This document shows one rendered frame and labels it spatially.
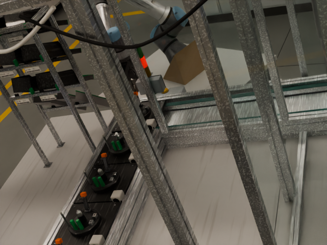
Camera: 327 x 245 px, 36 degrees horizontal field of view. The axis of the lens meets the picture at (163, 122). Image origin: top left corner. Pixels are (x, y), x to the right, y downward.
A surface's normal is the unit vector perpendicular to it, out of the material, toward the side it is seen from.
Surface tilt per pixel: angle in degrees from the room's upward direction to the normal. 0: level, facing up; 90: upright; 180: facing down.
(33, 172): 0
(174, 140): 90
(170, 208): 90
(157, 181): 90
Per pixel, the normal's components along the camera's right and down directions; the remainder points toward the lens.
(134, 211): 0.91, -0.11
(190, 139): -0.26, 0.61
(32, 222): -0.32, -0.79
